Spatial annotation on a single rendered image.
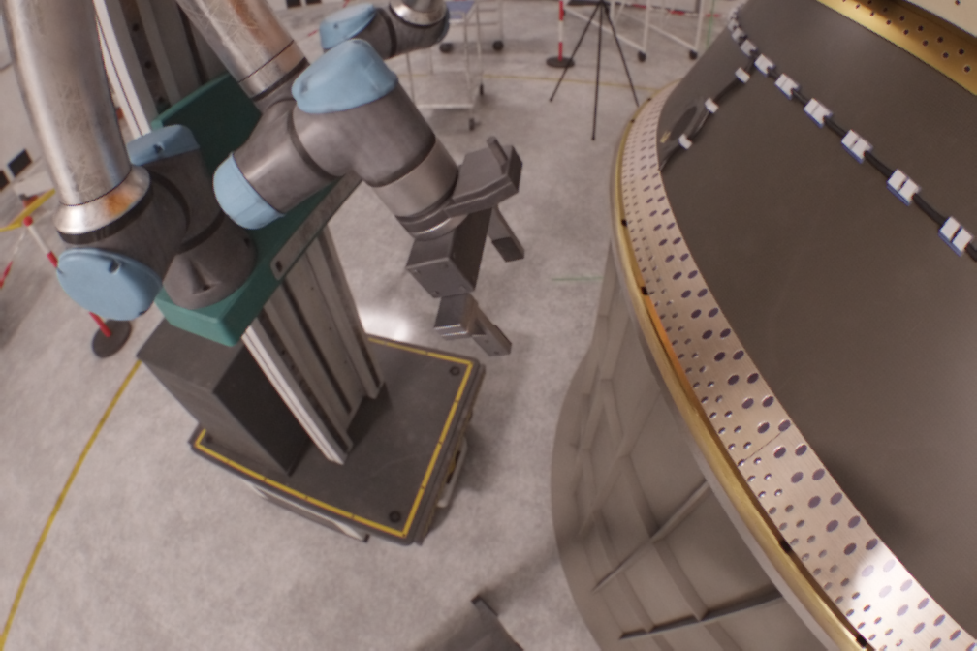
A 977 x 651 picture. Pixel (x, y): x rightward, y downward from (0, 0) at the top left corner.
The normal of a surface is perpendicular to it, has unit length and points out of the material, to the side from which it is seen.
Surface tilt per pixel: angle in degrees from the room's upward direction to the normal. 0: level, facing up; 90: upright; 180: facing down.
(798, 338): 62
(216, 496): 0
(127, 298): 97
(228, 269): 72
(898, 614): 43
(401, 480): 0
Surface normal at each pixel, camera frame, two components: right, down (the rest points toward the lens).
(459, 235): 0.88, -0.16
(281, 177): 0.07, 0.62
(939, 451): -0.81, -0.01
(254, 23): 0.74, 0.23
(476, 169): -0.45, -0.58
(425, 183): 0.50, 0.46
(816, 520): -0.65, -0.29
